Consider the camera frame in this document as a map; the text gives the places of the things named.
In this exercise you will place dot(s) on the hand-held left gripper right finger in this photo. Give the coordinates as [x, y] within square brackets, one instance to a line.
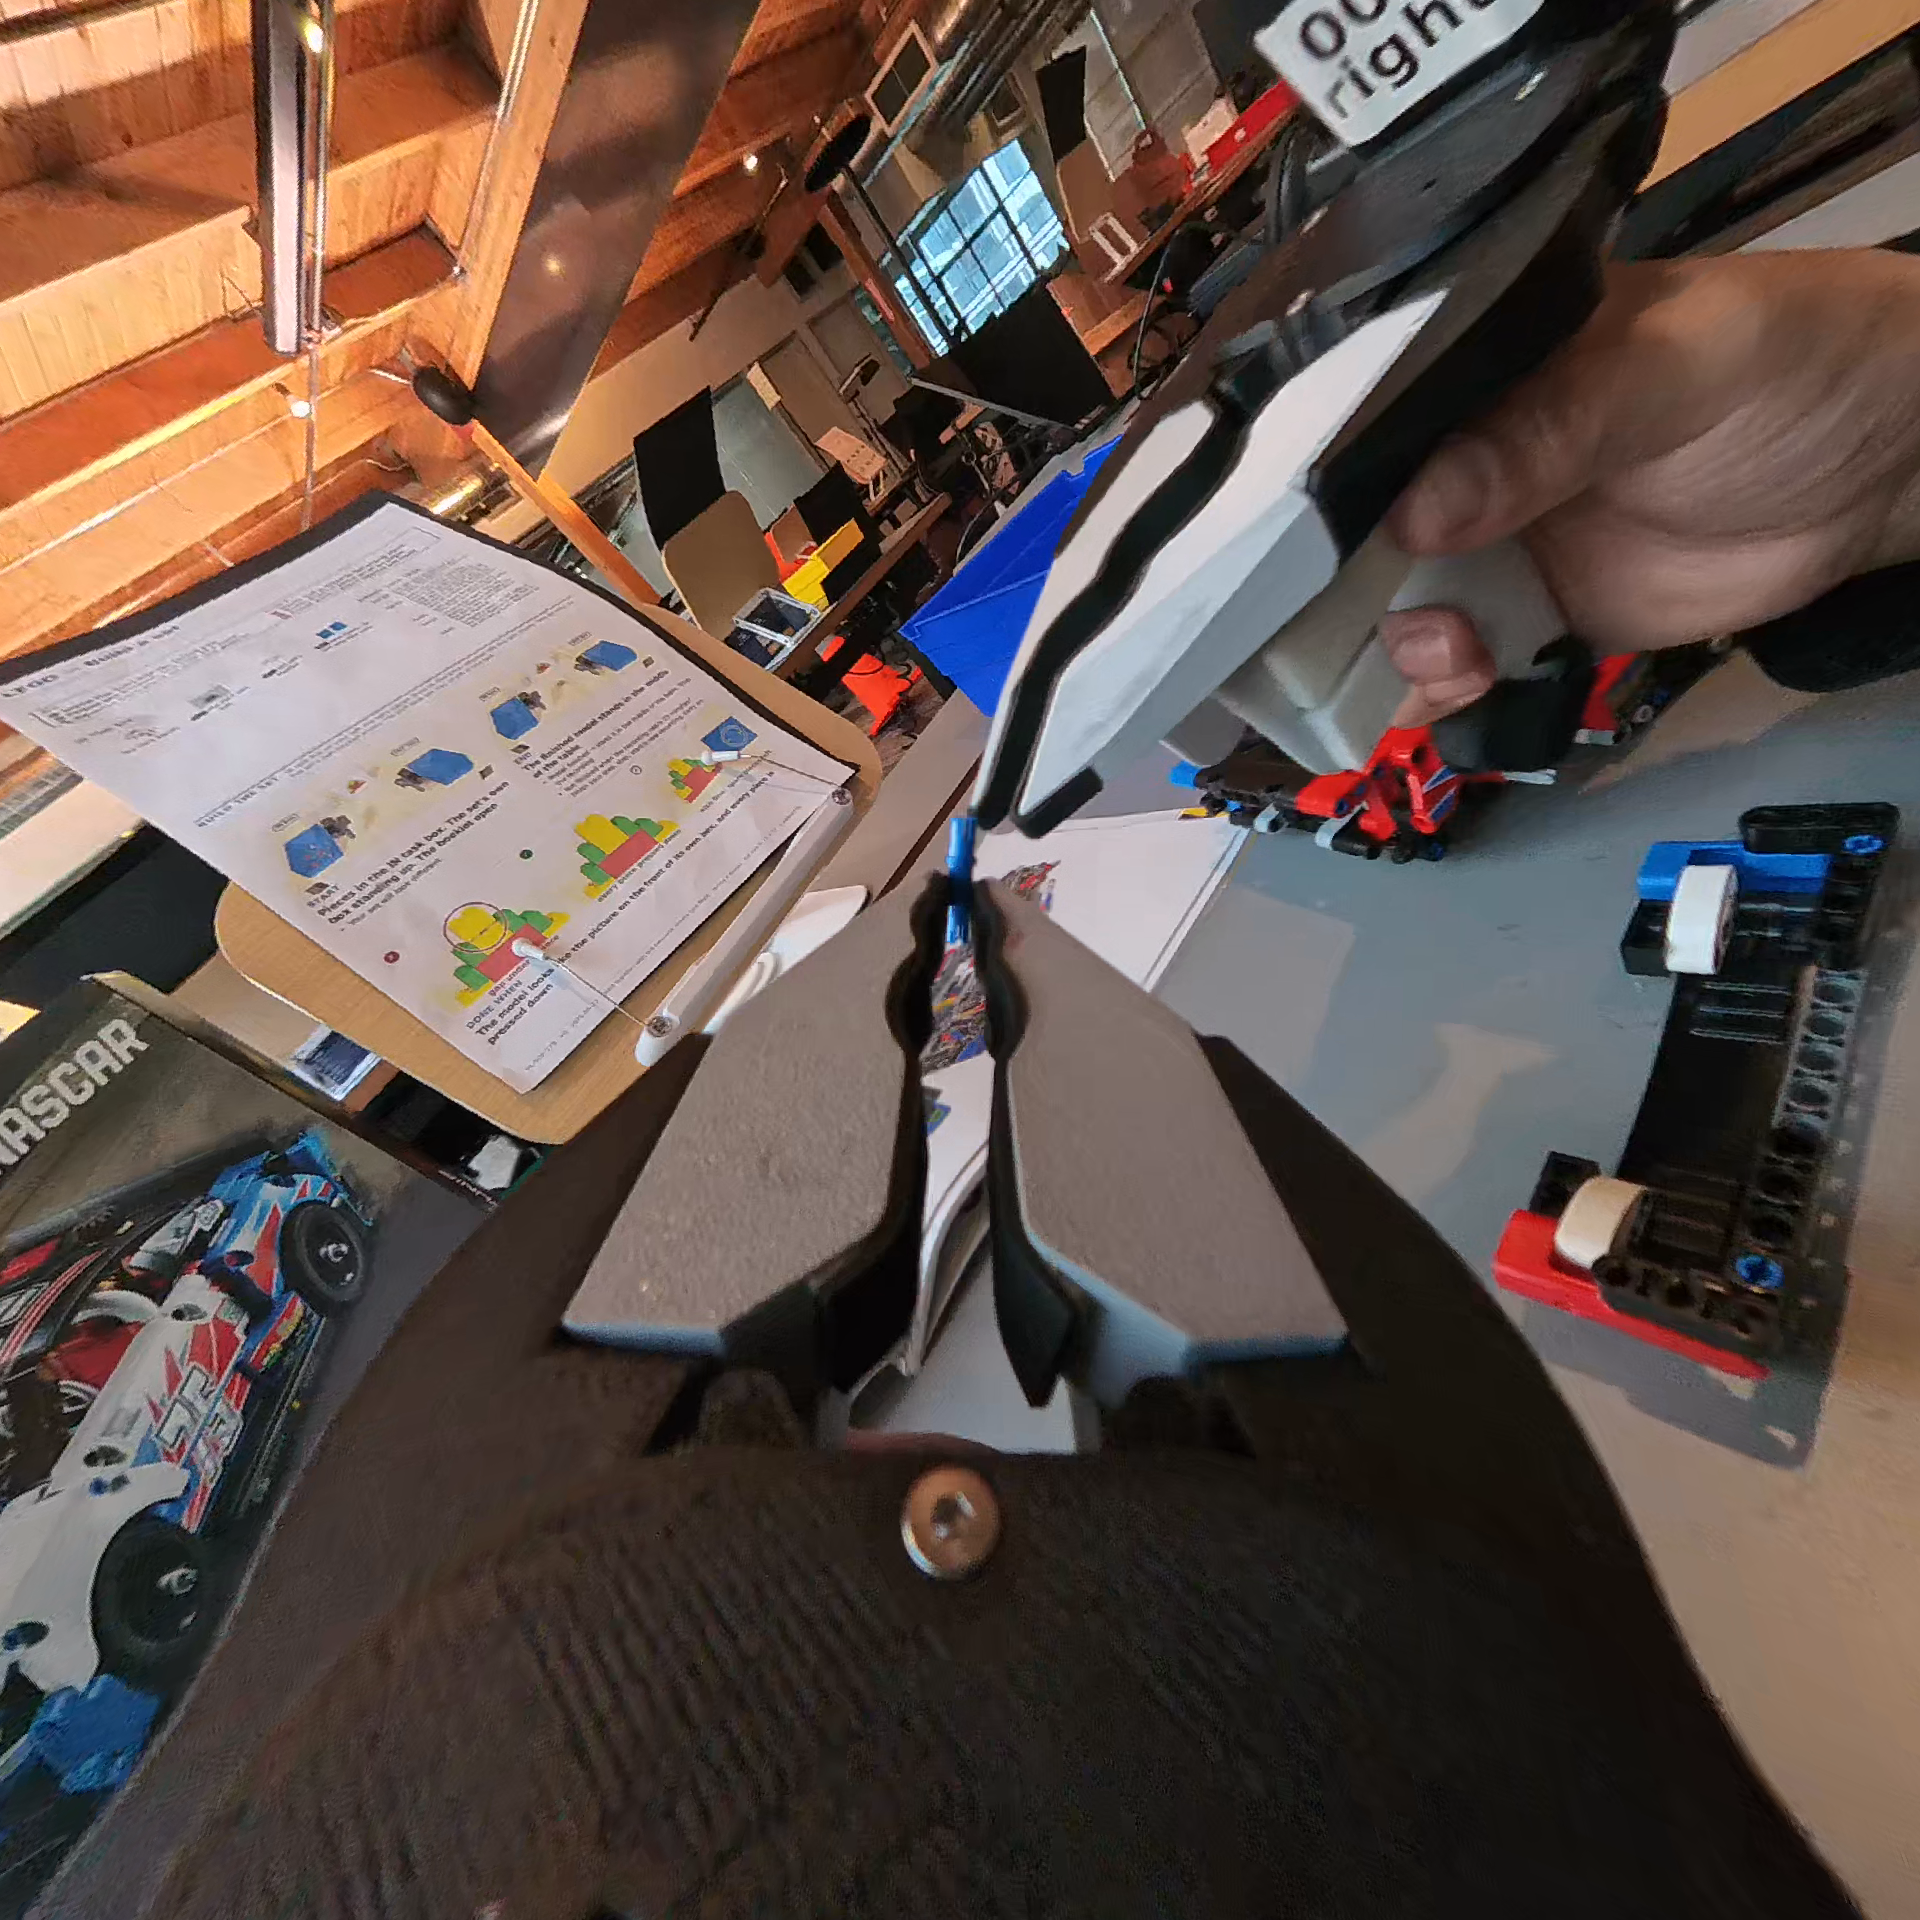
[1169, 1185]

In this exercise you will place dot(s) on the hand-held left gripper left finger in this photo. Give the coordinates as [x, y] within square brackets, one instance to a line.
[751, 1185]

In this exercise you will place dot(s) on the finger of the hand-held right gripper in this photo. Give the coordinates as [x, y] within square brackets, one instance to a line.
[1277, 511]
[1088, 585]

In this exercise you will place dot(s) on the blue pin piece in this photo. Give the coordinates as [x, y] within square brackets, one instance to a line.
[957, 850]

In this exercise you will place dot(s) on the red black toy race car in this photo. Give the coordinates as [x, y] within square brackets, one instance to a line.
[1395, 797]

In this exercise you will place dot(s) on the small toy brick assembly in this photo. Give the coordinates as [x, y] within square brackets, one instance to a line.
[1741, 1140]

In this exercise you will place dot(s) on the grey desk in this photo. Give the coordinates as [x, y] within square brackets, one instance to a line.
[1860, 1621]

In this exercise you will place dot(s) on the person's right hand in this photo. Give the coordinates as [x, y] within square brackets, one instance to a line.
[1710, 422]

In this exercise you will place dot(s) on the blue storage bin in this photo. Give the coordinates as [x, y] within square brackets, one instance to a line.
[1006, 600]

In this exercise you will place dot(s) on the white stand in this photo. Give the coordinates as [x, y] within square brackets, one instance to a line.
[705, 977]

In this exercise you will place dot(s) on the black monitor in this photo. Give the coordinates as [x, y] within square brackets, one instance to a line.
[1022, 359]

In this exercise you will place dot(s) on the open instruction booklet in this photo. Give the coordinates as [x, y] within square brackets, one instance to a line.
[1126, 901]

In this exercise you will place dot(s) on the printed paper sheet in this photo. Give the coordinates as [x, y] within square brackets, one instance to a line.
[360, 689]

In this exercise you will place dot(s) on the toy set box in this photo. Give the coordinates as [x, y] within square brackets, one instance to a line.
[151, 1410]

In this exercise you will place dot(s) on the hanging ceiling lamp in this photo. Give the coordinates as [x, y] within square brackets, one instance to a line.
[292, 151]

